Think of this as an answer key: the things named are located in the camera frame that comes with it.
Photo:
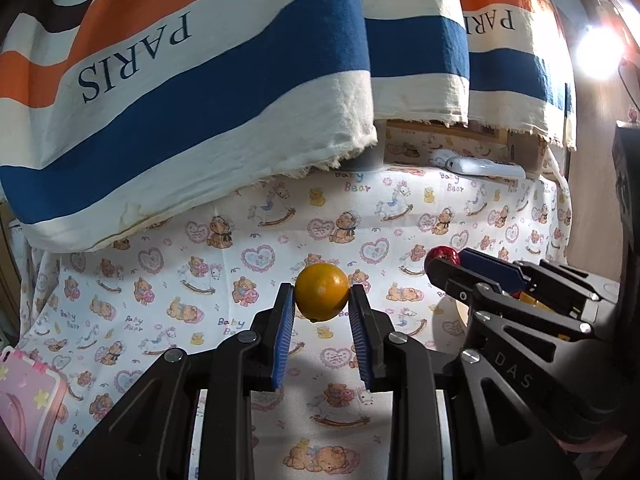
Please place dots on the yellow cherry tomato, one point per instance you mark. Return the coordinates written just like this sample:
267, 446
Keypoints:
527, 299
321, 292

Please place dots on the pink toy box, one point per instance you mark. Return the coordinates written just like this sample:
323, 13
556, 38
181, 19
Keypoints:
31, 396

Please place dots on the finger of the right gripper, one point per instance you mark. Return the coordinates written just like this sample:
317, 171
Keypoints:
555, 285
525, 331

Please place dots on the cream ceramic plate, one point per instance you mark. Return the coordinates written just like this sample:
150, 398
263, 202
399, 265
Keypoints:
456, 311

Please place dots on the white plastic handle device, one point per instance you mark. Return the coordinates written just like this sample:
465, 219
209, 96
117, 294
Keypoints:
475, 167

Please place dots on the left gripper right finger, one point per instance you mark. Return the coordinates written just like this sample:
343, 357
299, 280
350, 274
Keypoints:
454, 417

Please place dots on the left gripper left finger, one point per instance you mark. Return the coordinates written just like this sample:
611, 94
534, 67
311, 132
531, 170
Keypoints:
148, 432

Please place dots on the bright lamp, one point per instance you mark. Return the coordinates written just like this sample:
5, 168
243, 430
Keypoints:
599, 53

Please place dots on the striped Paris fabric curtain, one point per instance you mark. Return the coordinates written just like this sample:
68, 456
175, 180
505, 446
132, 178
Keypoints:
117, 114

